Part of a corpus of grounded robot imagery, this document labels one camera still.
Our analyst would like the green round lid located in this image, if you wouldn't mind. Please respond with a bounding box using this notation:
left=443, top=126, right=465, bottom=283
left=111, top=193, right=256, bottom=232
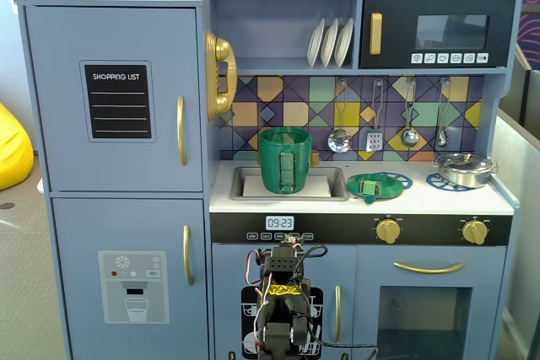
left=346, top=173, right=405, bottom=205

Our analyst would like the steel pot lid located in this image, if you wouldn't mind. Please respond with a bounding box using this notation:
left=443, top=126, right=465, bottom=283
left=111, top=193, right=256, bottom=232
left=436, top=152, right=493, bottom=172

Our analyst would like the green plastic container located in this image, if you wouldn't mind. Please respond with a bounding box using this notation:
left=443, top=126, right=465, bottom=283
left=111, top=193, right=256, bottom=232
left=257, top=126, right=314, bottom=196

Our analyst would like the digital clock display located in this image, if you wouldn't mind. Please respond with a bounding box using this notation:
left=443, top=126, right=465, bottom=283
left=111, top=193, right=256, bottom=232
left=264, top=215, right=295, bottom=232

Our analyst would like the grey toy sink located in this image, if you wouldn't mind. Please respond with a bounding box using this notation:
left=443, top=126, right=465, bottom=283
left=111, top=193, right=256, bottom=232
left=229, top=165, right=350, bottom=202

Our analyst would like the steel skimmer spoon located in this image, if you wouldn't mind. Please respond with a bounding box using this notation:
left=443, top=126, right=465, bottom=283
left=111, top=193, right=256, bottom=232
left=327, top=77, right=353, bottom=153

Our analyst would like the steel slotted spatula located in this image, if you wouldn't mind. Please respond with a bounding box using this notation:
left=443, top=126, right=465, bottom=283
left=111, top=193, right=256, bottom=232
left=364, top=77, right=385, bottom=153

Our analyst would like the gold toy telephone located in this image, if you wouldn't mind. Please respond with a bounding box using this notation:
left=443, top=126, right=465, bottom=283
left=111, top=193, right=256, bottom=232
left=204, top=30, right=240, bottom=123

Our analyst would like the white toy plate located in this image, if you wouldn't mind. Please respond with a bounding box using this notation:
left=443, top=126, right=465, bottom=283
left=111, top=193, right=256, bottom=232
left=320, top=18, right=340, bottom=69
left=333, top=17, right=354, bottom=69
left=306, top=18, right=326, bottom=69

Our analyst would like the blue dishwasher door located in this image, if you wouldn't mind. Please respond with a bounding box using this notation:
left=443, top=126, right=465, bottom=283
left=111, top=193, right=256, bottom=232
left=212, top=244, right=358, bottom=360

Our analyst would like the gold stove knob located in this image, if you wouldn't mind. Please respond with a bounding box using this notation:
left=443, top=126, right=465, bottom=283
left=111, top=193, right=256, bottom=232
left=461, top=218, right=490, bottom=245
left=375, top=217, right=402, bottom=245

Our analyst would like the steel ladle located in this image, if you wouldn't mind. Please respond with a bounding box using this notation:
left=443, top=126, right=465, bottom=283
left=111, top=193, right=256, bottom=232
left=400, top=76, right=419, bottom=148

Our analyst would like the black shopping list board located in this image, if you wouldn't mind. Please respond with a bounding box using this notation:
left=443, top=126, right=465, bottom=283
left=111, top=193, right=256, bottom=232
left=78, top=60, right=157, bottom=144

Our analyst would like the blue oven door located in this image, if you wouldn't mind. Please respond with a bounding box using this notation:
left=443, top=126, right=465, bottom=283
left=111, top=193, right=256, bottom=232
left=356, top=244, right=507, bottom=360

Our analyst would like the black microwave door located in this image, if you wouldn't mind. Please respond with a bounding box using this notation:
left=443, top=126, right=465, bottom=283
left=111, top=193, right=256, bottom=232
left=359, top=0, right=516, bottom=69

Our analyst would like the steel toy pot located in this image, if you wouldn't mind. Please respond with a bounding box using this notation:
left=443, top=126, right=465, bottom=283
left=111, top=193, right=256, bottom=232
left=431, top=156, right=499, bottom=189

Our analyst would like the blue dispenser fridge door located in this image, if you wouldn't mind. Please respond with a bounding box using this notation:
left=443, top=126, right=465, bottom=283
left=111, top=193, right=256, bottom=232
left=50, top=197, right=210, bottom=360

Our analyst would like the blue tall fridge door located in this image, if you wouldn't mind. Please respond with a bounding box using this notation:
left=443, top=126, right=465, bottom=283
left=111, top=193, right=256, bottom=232
left=24, top=5, right=204, bottom=193

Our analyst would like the light grey desk partition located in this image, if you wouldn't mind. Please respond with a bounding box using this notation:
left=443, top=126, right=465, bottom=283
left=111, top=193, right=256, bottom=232
left=491, top=115, right=540, bottom=360

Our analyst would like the yellow beanbag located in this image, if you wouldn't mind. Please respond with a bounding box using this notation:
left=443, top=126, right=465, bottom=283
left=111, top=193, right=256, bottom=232
left=0, top=101, right=35, bottom=191

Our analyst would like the long gold fridge handle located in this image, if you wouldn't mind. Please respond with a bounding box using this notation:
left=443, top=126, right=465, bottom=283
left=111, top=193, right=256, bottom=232
left=175, top=94, right=189, bottom=167

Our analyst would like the red white servo wire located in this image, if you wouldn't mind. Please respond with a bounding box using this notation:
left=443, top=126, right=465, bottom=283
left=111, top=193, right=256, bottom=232
left=244, top=249, right=273, bottom=298

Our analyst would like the short gold fridge handle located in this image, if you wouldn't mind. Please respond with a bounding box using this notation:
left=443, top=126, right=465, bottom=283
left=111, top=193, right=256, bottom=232
left=181, top=224, right=195, bottom=287

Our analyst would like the gold microwave handle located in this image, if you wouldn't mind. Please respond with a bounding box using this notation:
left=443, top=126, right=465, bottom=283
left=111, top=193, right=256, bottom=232
left=370, top=12, right=384, bottom=56

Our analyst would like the gold dishwasher handle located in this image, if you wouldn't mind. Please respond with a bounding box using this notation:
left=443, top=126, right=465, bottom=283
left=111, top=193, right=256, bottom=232
left=334, top=285, right=343, bottom=343

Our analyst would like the gold oven handle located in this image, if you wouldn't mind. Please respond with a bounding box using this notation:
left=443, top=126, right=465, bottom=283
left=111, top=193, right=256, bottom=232
left=393, top=261, right=467, bottom=275

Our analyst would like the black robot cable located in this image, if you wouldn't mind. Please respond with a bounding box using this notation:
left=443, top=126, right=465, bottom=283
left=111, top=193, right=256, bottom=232
left=314, top=341, right=380, bottom=360

